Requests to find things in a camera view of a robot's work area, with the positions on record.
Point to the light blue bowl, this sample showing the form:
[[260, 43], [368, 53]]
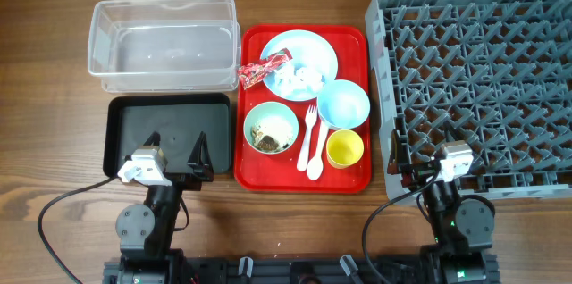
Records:
[[343, 104]]

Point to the yellow plastic cup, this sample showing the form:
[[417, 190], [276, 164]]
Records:
[[344, 148]]

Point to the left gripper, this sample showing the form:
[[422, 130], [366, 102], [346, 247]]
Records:
[[198, 158]]

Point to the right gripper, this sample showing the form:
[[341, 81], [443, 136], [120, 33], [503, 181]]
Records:
[[416, 171]]

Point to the white plastic spoon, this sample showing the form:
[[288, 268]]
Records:
[[315, 165]]

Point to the red serving tray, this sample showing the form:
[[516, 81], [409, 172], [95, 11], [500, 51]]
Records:
[[277, 173]]

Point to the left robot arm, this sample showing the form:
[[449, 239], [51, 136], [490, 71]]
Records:
[[146, 230]]

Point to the grey dishwasher rack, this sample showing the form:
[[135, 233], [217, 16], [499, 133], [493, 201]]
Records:
[[498, 70]]

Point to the white tissue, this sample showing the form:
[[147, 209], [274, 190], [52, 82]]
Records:
[[289, 79]]

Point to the black plastic tray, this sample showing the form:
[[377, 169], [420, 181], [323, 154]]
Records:
[[178, 119]]

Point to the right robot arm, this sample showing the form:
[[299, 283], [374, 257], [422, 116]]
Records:
[[462, 225]]

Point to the rice and food scraps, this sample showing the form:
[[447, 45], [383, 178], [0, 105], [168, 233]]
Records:
[[272, 134]]

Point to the clear plastic waste bin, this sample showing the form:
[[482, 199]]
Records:
[[165, 46]]

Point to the red snack wrapper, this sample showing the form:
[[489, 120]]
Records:
[[252, 73]]

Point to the white plastic fork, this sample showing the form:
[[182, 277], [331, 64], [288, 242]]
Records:
[[310, 120]]

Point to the light blue plate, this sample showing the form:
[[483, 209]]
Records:
[[307, 49]]

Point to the green bowl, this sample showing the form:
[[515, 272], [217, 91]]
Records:
[[269, 109]]

